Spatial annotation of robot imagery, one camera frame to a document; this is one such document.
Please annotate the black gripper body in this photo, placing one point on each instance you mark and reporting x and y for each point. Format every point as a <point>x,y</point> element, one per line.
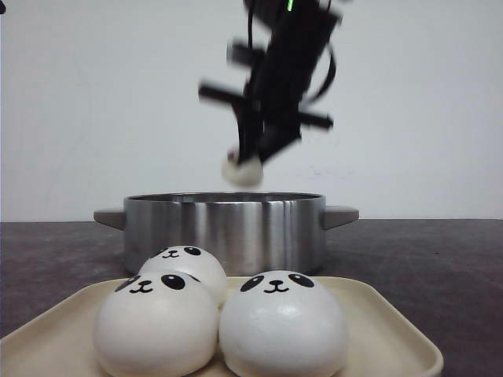
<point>281,73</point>

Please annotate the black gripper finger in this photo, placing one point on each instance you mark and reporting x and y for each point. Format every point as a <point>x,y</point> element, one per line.
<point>275,137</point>
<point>250,129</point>

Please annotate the white panda bun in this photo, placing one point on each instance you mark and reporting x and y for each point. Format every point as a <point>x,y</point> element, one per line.
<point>156,324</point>
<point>194,261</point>
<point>283,323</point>
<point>245,174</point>

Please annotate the stainless steel steamer pot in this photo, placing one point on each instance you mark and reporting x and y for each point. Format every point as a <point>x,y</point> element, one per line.
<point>248,232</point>

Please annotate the cream rectangular tray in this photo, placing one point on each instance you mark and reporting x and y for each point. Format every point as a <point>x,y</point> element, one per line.
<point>382,341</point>

